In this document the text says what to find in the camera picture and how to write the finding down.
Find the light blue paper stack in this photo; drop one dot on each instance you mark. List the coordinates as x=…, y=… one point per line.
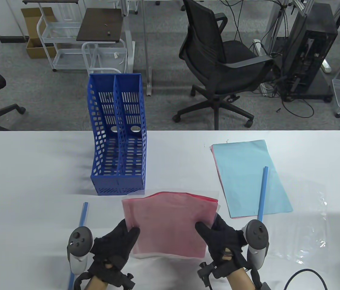
x=248, y=175

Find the pink paper sheet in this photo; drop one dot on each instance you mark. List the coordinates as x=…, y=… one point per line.
x=215, y=163

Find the pink paper stack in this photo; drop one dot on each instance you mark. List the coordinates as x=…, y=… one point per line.
x=173, y=235

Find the blue folder slide bar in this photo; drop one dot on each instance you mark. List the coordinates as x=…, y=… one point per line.
x=84, y=211
x=263, y=193

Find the black mesh-back office chair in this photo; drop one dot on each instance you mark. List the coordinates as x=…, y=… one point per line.
x=206, y=30

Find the blue plastic file rack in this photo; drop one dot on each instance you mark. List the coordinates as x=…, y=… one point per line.
x=127, y=181

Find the black glove sensor module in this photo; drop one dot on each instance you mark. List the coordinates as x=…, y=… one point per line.
x=126, y=281
x=205, y=272

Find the grey hand controller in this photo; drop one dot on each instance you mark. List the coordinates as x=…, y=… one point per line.
x=79, y=241
x=256, y=235

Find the cardboard box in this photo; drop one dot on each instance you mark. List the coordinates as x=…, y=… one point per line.
x=34, y=48

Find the person's left hand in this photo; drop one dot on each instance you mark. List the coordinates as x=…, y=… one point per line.
x=112, y=250

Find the aluminium pole stand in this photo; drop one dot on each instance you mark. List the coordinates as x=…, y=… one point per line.
x=146, y=45

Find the white cabinet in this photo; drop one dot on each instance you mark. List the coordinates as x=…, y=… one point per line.
x=10, y=18

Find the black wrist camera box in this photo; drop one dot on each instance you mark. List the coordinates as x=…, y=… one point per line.
x=267, y=286

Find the person's left forearm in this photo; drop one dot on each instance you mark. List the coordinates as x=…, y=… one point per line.
x=96, y=284

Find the person's right forearm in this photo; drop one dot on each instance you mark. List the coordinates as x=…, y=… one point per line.
x=241, y=281

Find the white power strip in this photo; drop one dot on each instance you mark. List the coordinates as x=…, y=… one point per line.
x=259, y=46

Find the wood-top side table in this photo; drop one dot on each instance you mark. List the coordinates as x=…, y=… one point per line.
x=100, y=24

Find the black computer tower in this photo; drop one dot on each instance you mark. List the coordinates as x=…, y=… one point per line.
x=309, y=45

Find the person's right hand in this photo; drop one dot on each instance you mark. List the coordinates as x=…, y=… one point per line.
x=221, y=241

